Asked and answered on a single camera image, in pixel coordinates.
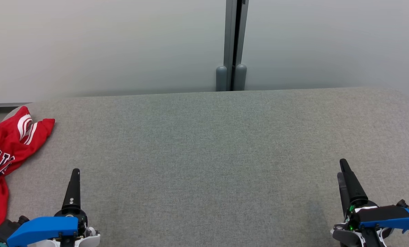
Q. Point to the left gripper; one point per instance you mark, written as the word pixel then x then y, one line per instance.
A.
pixel 82 219

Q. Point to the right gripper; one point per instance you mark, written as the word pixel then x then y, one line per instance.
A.
pixel 348 236

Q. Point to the red jersey white side panels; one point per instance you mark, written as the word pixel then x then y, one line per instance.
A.
pixel 5 147

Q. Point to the grey fabric padded bench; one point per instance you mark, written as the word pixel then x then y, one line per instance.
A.
pixel 204 154

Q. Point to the left wrist camera blue bracket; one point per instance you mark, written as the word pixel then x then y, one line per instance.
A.
pixel 43 226

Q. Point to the grey partition bottom rail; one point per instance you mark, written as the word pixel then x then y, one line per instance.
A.
pixel 5 105

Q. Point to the grey partition post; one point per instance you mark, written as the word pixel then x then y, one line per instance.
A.
pixel 229 34

